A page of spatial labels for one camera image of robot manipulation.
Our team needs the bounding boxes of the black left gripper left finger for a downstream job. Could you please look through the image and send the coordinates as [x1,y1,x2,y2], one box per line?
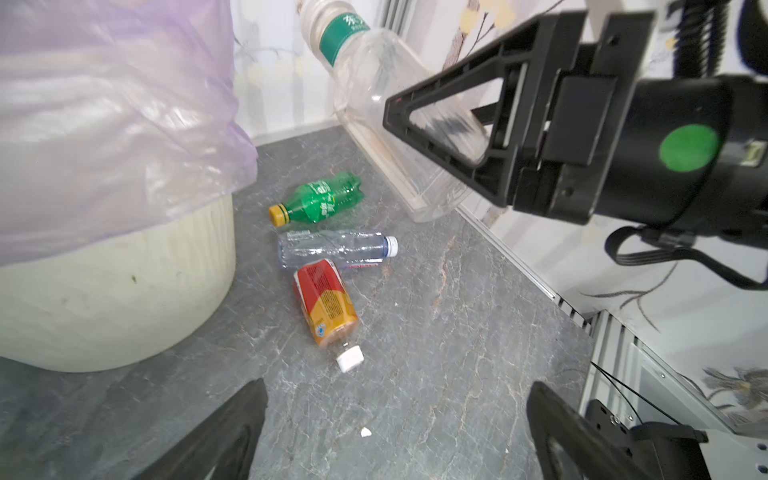
[136,378,268,479]

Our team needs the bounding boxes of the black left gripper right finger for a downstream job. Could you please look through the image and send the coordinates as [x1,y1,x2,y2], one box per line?
[526,382,649,479]

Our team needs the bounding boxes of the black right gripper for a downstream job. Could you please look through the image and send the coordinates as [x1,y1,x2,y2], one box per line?
[383,10,656,225]

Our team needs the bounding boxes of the clear bottle green white label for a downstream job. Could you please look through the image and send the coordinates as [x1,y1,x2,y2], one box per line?
[298,1,468,223]

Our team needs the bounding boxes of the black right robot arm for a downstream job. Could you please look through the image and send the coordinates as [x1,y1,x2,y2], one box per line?
[383,1,767,291]

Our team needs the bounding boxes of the cream plastic waste bin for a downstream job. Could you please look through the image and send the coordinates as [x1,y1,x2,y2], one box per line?
[1,197,236,372]

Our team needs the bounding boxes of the pink bin liner bag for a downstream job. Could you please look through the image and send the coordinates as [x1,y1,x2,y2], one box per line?
[1,1,258,265]

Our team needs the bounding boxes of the red yellow label tea bottle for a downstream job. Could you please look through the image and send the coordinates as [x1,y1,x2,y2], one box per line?
[293,259,365,373]

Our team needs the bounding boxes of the clear crushed bottle white cap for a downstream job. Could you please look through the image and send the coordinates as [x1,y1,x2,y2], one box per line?
[277,230,399,270]

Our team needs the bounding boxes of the green bottle yellow cap right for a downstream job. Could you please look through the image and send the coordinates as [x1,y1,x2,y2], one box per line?
[268,172,365,228]

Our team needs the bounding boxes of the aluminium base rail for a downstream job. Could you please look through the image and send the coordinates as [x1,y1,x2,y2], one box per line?
[554,296,767,479]

